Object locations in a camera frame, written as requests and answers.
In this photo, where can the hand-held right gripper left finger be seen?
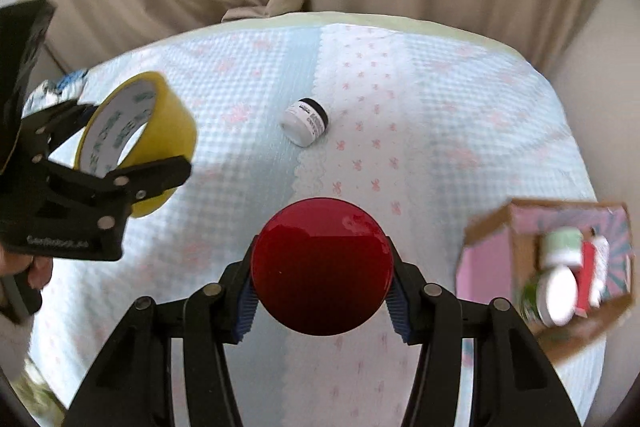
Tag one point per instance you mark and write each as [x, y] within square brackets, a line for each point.
[245, 307]

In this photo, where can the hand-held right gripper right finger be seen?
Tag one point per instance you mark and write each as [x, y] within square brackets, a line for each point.
[400, 307]

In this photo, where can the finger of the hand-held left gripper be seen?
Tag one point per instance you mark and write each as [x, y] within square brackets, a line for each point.
[150, 177]
[55, 127]

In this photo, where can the yellow tape roll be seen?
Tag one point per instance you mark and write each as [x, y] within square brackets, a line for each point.
[170, 117]

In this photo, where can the red round jar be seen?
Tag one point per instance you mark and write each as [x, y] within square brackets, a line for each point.
[320, 267]

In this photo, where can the pink cardboard box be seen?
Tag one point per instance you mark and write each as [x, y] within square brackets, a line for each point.
[490, 257]

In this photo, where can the white jar pale green lid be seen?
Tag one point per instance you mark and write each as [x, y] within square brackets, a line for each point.
[562, 247]

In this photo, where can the red rectangular box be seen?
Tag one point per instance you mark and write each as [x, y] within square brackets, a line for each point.
[585, 277]

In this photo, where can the white patterned bottle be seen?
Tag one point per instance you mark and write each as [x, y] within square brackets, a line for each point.
[600, 267]

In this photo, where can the person's left forearm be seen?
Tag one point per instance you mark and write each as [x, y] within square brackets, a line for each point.
[12, 342]

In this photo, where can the person's left hand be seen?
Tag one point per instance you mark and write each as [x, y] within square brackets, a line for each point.
[40, 272]

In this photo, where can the crumpled pale blue cloth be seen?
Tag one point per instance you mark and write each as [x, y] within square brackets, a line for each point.
[55, 89]

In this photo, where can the white jar black lid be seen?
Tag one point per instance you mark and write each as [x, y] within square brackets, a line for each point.
[304, 124]

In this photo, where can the printed blue pink blanket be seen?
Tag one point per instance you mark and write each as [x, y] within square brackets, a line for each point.
[450, 132]

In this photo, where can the green patterned cloth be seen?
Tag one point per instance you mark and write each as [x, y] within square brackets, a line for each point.
[37, 399]

